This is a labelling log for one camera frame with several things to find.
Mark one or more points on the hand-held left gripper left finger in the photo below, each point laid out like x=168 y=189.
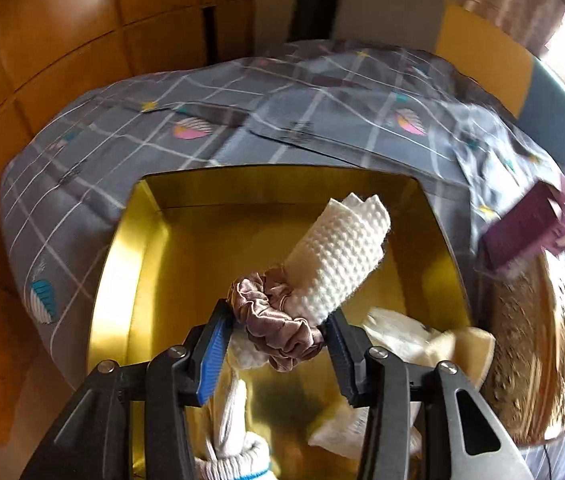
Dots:
x=212 y=365

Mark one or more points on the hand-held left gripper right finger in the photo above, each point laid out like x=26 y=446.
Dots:
x=340 y=360

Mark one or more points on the white plastic packet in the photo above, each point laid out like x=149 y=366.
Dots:
x=402 y=340

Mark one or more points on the white cloth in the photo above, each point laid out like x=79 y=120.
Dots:
x=332 y=430

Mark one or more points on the dusty pink scrunchie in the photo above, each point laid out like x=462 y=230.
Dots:
x=267 y=310

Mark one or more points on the gold metal box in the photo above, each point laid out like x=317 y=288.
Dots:
x=202 y=260

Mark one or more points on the white waffle towel roll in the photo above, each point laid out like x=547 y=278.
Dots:
x=342 y=250

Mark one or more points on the cream cloth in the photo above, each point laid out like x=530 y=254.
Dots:
x=467 y=355

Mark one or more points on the ornate gold tissue box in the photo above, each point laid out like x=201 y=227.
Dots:
x=527 y=350

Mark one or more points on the purple tissue box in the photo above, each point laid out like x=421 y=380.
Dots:
x=527 y=230

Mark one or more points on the grey checked printed blanket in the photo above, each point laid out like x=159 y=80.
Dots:
x=287 y=105

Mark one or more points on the grey yellow blue headboard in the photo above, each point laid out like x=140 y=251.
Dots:
x=472 y=35

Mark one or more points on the dark rolled mat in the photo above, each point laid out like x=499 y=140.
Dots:
x=320 y=0

